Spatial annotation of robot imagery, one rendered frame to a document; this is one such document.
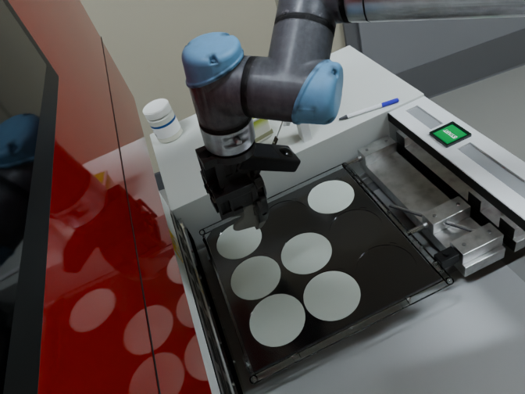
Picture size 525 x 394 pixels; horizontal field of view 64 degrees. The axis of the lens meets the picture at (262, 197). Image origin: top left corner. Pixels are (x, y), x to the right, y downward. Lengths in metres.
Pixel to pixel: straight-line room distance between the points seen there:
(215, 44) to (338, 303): 0.46
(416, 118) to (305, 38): 0.52
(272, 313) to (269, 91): 0.41
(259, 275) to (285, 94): 0.42
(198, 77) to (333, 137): 0.50
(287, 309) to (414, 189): 0.37
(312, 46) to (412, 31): 2.01
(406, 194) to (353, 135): 0.18
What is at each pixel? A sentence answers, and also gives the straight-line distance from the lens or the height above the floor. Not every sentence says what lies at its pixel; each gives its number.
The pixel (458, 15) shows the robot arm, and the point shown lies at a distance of 0.53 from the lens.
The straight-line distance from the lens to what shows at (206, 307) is 0.77.
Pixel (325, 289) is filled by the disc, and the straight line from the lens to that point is 0.77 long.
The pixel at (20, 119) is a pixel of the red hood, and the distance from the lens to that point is 0.22.
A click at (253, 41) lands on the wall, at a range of 2.28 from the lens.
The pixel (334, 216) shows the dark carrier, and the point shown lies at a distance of 0.87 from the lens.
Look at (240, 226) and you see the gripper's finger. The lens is 0.72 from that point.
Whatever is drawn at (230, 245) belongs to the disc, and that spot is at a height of 0.90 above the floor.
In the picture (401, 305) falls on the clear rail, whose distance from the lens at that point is 0.74.
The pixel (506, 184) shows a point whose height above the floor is 0.96.
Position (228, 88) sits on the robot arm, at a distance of 0.52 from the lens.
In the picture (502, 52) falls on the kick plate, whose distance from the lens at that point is 2.88.
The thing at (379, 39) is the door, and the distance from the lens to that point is 2.44.
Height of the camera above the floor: 1.54
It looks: 42 degrees down
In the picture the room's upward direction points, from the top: 21 degrees counter-clockwise
